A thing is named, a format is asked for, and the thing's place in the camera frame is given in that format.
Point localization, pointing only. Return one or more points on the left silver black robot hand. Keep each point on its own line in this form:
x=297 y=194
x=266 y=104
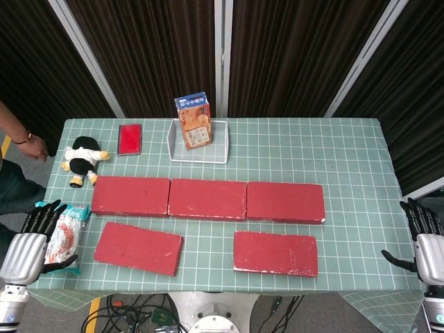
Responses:
x=26 y=253

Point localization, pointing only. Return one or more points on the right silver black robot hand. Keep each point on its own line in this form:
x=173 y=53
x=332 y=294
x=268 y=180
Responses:
x=430 y=256

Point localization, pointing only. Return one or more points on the red foam brick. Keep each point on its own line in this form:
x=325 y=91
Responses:
x=285 y=203
x=130 y=196
x=138 y=248
x=207 y=199
x=275 y=253

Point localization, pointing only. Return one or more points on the person's bare forearm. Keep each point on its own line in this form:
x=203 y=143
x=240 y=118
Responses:
x=10 y=119

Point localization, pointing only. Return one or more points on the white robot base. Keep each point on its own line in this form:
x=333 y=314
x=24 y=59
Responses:
x=211 y=312

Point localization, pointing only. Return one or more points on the snack bag, white and red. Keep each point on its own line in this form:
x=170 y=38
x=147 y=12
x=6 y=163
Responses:
x=64 y=236

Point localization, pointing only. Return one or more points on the person's dark trousers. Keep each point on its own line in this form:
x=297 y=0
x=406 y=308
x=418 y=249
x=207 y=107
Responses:
x=17 y=187

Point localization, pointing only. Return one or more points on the person's bare hand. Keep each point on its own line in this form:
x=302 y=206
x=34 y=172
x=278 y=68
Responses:
x=33 y=147

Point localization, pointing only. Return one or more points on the black white plush toy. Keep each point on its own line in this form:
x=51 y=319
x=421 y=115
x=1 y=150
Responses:
x=83 y=159

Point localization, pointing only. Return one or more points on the green checked tablecloth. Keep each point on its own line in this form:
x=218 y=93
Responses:
x=354 y=166

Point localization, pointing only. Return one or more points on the green circuit board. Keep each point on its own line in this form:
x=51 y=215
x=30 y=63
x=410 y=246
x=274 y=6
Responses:
x=160 y=317

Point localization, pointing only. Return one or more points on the flat red case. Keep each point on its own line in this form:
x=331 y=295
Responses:
x=129 y=139

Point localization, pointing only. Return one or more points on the dark fabric partition panel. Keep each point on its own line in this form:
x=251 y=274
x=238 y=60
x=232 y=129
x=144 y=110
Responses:
x=288 y=52
x=416 y=86
x=149 y=52
x=31 y=62

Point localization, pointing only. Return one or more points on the orange blue cookie box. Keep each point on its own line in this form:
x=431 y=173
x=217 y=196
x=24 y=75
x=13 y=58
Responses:
x=196 y=121

